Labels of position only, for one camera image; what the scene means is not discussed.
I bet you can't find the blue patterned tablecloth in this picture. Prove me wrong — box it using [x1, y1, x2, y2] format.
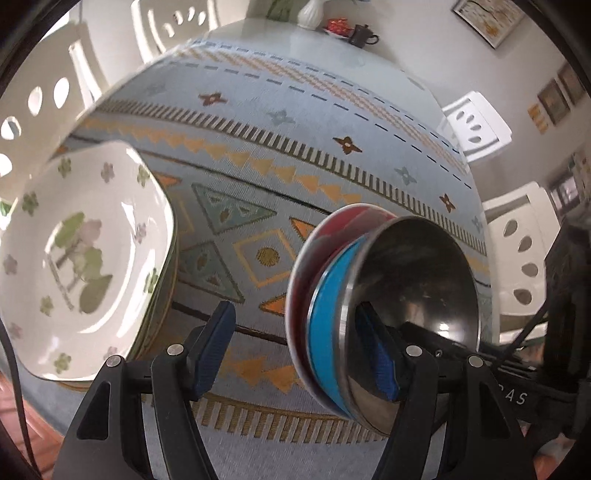
[23, 39, 490, 480]

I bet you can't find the black cable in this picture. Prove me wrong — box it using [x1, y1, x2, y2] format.
[496, 302, 557, 356]
[0, 320, 40, 469]

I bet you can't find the white ceramic vase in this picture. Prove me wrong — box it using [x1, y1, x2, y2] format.
[296, 0, 326, 29]

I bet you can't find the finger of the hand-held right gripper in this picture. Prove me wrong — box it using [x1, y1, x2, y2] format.
[404, 322, 583, 423]

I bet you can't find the white plastic chair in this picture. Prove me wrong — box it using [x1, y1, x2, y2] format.
[436, 91, 513, 162]
[130, 0, 250, 61]
[0, 21, 100, 204]
[480, 181, 561, 330]

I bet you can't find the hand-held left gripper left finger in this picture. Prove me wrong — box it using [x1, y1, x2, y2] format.
[53, 302, 237, 480]

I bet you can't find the red patterned cup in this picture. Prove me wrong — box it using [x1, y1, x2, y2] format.
[323, 17, 354, 40]

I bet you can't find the small framed wall picture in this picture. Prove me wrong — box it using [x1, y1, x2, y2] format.
[537, 79, 570, 125]
[557, 62, 585, 104]

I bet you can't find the cluttered dark shelf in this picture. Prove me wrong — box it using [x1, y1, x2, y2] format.
[549, 152, 591, 217]

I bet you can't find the blue steel bowl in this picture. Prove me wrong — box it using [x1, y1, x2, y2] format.
[308, 216, 482, 437]

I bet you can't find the small yellow wall picture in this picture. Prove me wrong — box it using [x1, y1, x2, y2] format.
[527, 104, 548, 134]

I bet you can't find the large framed wall picture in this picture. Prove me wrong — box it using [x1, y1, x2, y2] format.
[451, 0, 527, 49]

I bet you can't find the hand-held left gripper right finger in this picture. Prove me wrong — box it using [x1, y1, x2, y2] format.
[358, 302, 539, 480]

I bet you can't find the white floral square plate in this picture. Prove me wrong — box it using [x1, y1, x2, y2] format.
[0, 141, 177, 381]

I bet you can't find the green rimmed square plate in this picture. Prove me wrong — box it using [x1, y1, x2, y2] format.
[124, 185, 180, 363]

